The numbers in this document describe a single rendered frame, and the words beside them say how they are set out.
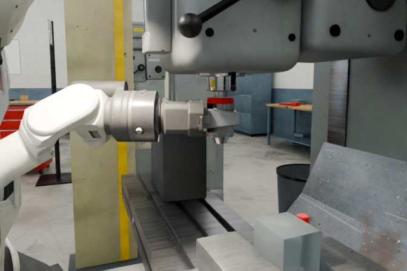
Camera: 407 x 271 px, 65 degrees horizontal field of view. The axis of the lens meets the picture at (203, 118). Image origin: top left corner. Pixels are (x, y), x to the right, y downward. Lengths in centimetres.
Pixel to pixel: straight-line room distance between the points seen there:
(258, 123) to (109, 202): 597
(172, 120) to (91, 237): 200
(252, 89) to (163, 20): 730
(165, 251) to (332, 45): 46
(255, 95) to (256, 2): 737
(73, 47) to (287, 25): 186
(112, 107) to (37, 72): 908
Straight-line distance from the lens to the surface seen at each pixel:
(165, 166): 84
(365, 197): 76
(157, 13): 51
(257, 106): 786
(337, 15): 53
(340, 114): 85
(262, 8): 48
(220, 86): 52
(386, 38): 60
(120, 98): 53
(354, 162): 81
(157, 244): 67
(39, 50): 961
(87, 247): 249
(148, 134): 52
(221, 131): 53
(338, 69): 85
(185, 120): 51
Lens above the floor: 129
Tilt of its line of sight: 6 degrees down
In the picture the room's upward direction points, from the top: straight up
